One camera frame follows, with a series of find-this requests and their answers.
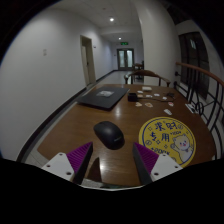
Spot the black computer mouse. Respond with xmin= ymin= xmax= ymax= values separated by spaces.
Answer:
xmin=93 ymin=120 xmax=126 ymax=150

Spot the open side doorway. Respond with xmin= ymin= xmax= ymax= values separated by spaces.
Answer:
xmin=79 ymin=35 xmax=97 ymax=86

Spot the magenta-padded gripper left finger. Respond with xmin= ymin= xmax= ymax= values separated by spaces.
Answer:
xmin=41 ymin=141 xmax=94 ymax=185

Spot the black closed laptop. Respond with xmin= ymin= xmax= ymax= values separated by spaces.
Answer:
xmin=75 ymin=85 xmax=130 ymax=111

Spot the yellow round printed mouse pad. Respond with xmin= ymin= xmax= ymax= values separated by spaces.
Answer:
xmin=138 ymin=116 xmax=196 ymax=168

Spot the black railing with wooden handrail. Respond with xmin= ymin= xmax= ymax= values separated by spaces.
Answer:
xmin=174 ymin=61 xmax=224 ymax=161

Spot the wooden armchair with curved back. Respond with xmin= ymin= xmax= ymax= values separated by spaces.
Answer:
xmin=124 ymin=69 xmax=172 ymax=88

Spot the dark wooden chair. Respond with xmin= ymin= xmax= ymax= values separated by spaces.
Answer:
xmin=132 ymin=60 xmax=145 ymax=81

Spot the glass double door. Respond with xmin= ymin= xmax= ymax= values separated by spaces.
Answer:
xmin=116 ymin=48 xmax=135 ymax=71

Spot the dark window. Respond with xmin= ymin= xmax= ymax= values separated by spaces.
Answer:
xmin=178 ymin=31 xmax=211 ymax=100

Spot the small black box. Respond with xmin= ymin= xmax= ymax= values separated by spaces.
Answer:
xmin=127 ymin=92 xmax=139 ymax=102

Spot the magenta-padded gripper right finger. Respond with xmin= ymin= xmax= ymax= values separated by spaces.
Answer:
xmin=132 ymin=142 xmax=184 ymax=186

